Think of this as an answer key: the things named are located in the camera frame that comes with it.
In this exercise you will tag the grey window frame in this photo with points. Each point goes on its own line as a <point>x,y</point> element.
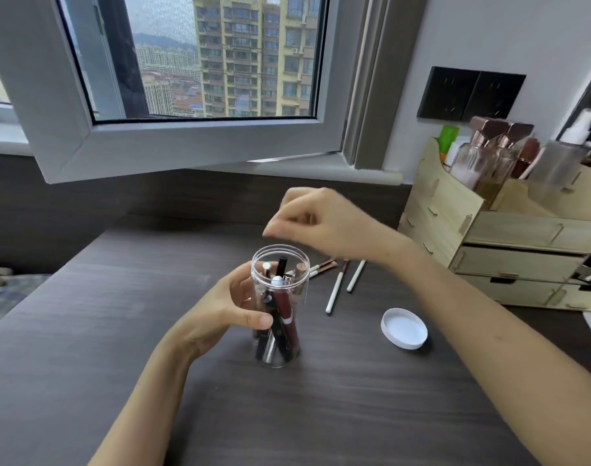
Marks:
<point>383,82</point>

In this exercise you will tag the frosted bottle with white pump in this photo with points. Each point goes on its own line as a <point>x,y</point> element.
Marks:
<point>562,160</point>

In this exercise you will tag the dark red lip gloss tube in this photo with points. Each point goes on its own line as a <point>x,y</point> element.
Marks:
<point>286,320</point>

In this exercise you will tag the dark red cosmetic bottle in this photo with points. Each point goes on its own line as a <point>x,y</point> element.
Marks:
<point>526,157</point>

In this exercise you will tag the black silver cosmetic tube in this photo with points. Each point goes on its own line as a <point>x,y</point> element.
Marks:
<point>265,347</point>

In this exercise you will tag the rose gold makeup brush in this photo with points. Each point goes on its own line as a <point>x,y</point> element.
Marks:
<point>323,267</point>

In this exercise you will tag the person's right hand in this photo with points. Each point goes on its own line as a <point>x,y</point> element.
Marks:
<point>339,225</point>

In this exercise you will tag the yellow apartment building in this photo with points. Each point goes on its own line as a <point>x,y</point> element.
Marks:
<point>254,53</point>

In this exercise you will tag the clear bottle rose gold cap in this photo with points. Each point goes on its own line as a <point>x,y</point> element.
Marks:
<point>506,160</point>
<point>472,164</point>

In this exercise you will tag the clear plastic jar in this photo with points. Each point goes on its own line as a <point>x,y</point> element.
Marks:
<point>295,286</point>

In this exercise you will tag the person's left forearm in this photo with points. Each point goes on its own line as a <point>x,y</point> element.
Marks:
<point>140,407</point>

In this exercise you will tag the black wall socket plate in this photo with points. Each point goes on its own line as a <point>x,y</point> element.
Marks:
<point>499,96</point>
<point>446,94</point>

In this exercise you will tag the blue patterned cloth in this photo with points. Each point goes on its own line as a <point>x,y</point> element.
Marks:
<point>11,296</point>

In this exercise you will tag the person's left hand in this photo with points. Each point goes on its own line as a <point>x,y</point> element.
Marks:
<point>212,315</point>

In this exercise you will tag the black cosmetic pen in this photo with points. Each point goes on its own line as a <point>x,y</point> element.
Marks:
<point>281,266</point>

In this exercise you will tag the person's right forearm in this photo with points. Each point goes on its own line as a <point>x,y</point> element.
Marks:
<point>489,339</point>

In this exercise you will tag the light wooden drawer organizer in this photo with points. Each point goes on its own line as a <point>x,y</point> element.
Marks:
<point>509,247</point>

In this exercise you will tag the open grey window sash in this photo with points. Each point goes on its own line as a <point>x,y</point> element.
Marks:
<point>178,145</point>

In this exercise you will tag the white round jar lid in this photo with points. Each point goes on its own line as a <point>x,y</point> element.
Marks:
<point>404,329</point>

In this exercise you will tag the person's left thumb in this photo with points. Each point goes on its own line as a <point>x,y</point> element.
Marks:
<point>254,320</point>

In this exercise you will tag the green bottle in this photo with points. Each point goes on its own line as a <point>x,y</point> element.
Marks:
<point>448,138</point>

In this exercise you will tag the person's right fingers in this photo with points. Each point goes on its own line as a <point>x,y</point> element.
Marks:
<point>290,211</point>

